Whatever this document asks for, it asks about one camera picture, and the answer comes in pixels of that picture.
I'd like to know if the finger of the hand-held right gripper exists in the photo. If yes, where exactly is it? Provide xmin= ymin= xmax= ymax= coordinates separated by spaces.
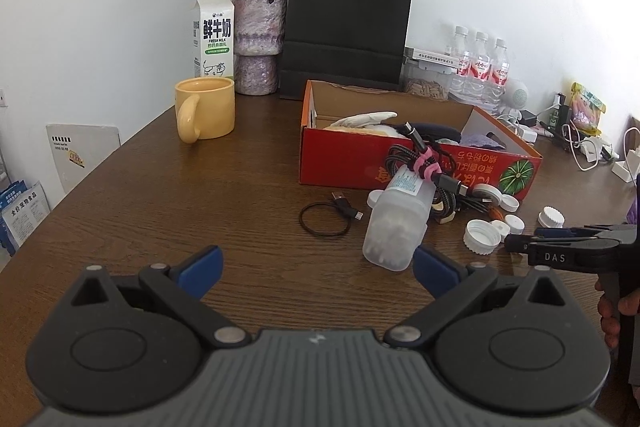
xmin=532 ymin=226 xmax=608 ymax=239
xmin=503 ymin=233 xmax=538 ymax=254

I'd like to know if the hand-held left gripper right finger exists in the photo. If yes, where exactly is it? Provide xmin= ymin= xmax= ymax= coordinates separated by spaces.
xmin=384 ymin=244 xmax=568 ymax=350

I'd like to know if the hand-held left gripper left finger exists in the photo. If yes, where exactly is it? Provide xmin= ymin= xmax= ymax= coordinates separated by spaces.
xmin=72 ymin=244 xmax=251 ymax=349

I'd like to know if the ribbed white cap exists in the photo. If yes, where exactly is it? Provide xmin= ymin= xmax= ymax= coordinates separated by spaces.
xmin=537 ymin=206 xmax=566 ymax=229

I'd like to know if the wide white cap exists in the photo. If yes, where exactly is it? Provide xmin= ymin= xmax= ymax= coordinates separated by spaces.
xmin=463 ymin=219 xmax=502 ymax=255

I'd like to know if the white lid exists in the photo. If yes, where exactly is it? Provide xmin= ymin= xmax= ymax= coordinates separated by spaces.
xmin=472 ymin=184 xmax=503 ymax=206

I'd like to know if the translucent plastic box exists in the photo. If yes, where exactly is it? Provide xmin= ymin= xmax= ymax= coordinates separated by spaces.
xmin=362 ymin=167 xmax=435 ymax=271

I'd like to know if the black cable bundle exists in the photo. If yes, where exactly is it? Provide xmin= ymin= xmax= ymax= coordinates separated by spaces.
xmin=450 ymin=187 xmax=493 ymax=212

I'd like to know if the black hair tie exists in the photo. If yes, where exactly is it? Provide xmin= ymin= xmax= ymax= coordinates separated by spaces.
xmin=299 ymin=203 xmax=349 ymax=238

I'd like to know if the purple drawstring bag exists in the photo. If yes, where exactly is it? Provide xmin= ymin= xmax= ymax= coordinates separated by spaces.
xmin=460 ymin=132 xmax=506 ymax=148

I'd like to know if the braided cable bundle pink tie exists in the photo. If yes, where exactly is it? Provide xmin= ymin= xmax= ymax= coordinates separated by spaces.
xmin=385 ymin=122 xmax=501 ymax=225

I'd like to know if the short black usb cable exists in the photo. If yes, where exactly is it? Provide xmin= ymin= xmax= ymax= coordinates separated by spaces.
xmin=331 ymin=191 xmax=364 ymax=222

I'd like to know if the navy zipper pouch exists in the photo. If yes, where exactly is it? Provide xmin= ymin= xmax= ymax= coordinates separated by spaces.
xmin=410 ymin=122 xmax=461 ymax=142

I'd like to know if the red cardboard box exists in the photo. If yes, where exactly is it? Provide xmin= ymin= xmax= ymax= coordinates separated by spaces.
xmin=299 ymin=80 xmax=544 ymax=202

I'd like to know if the yellow white plush toy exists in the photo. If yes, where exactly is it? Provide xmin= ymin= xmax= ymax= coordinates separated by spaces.
xmin=322 ymin=123 xmax=401 ymax=140

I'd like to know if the white face mask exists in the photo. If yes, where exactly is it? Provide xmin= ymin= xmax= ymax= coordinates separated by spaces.
xmin=325 ymin=110 xmax=398 ymax=130

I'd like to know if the person's right hand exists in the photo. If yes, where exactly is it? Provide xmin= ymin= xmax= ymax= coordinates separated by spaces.
xmin=595 ymin=279 xmax=640 ymax=350

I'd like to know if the white power strip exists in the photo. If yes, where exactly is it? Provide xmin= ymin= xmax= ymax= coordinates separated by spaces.
xmin=612 ymin=149 xmax=640 ymax=182

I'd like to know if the yellow snack packet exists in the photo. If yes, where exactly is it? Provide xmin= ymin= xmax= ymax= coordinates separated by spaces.
xmin=570 ymin=82 xmax=607 ymax=130

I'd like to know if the white robot speaker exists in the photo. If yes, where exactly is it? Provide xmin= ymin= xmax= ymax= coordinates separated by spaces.
xmin=502 ymin=79 xmax=531 ymax=122

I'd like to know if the yellow mug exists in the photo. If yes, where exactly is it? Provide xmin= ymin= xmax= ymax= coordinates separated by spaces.
xmin=174 ymin=77 xmax=236 ymax=144

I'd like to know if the clear container with seeds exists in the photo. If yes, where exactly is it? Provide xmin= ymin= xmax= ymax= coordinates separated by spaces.
xmin=402 ymin=59 xmax=453 ymax=102

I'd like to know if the stack of blue brochures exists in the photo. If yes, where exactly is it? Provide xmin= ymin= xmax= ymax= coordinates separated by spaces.
xmin=0 ymin=179 xmax=51 ymax=258

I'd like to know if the white flat box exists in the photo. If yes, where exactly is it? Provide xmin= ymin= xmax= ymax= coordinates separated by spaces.
xmin=404 ymin=48 xmax=458 ymax=68

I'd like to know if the white milk carton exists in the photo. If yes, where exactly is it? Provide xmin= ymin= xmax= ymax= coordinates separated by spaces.
xmin=191 ymin=0 xmax=236 ymax=81

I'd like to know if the purple mottled vase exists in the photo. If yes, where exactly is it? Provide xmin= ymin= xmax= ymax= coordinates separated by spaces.
xmin=231 ymin=0 xmax=289 ymax=96

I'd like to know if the black paper bag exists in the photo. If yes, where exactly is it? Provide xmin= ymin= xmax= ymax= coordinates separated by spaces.
xmin=278 ymin=0 xmax=416 ymax=102

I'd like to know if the white charging cable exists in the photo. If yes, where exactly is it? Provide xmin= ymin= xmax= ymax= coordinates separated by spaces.
xmin=567 ymin=127 xmax=606 ymax=171

